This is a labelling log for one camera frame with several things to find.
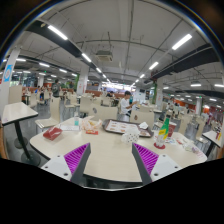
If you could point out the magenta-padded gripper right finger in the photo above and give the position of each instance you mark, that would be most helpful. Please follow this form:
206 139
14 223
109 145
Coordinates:
147 158

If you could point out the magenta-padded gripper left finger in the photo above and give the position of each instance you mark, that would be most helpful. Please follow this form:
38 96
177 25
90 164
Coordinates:
76 158

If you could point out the green drink bottle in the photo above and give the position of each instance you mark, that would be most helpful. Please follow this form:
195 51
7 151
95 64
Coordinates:
162 133

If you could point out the flat round red coaster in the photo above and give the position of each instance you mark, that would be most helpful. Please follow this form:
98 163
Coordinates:
156 146

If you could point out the white dotted cup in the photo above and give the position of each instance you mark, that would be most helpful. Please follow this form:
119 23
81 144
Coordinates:
130 136

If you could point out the printed flyers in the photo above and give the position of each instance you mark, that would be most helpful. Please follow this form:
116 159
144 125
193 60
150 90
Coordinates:
173 141

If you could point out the white printed paper sheet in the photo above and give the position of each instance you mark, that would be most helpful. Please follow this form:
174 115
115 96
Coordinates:
69 127

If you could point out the white napkin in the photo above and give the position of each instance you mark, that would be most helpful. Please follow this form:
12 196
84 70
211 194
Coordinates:
143 125

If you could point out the red pouch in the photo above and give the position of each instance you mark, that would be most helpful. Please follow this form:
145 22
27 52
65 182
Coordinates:
52 133

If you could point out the crumpled food wrapper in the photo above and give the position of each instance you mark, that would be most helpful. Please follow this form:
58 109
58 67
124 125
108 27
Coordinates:
90 126

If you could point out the small teal bottle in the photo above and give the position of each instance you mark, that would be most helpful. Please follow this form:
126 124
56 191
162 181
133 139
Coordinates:
76 121

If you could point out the red paper cup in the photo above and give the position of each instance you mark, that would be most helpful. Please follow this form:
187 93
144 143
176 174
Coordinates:
172 129

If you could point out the clear plastic bag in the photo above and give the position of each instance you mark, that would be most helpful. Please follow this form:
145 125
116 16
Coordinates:
187 146

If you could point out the dark food tray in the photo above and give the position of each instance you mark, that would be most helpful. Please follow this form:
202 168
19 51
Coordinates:
116 127

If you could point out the pink paper sheet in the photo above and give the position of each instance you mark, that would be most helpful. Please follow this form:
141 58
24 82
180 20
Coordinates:
197 151

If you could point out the beige chairs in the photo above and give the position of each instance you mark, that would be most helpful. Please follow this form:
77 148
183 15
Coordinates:
105 112

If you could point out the person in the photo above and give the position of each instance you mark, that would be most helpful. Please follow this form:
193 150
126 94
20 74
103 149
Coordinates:
125 106
56 89

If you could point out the beige square table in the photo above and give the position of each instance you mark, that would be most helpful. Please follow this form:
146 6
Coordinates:
18 113
211 136

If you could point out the ceiling air conditioner unit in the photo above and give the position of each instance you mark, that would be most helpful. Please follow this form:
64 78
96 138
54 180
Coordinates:
104 56

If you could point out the ceiling lights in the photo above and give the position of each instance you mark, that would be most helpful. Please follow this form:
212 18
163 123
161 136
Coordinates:
57 32

